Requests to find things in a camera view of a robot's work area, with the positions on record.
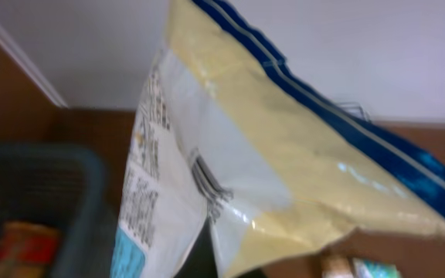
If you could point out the white barcode scanner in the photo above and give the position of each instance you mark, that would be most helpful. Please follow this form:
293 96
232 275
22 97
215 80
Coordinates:
355 109

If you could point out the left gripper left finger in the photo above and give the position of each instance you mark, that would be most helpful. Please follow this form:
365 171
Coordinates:
201 261

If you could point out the red spaghetti pasta packet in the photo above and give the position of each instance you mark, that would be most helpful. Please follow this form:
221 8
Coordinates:
27 250

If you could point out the yellow white snack bag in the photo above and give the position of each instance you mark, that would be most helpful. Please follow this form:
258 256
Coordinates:
226 139

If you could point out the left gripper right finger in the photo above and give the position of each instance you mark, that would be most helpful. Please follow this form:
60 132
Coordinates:
257 273

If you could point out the white tube gold cap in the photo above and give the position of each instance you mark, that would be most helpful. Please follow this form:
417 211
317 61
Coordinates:
336 267

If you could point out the green Kleenex tissue pack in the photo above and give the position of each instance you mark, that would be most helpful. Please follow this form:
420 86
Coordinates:
370 269

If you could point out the grey plastic mesh basket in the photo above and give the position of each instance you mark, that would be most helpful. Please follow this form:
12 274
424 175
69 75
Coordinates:
60 186

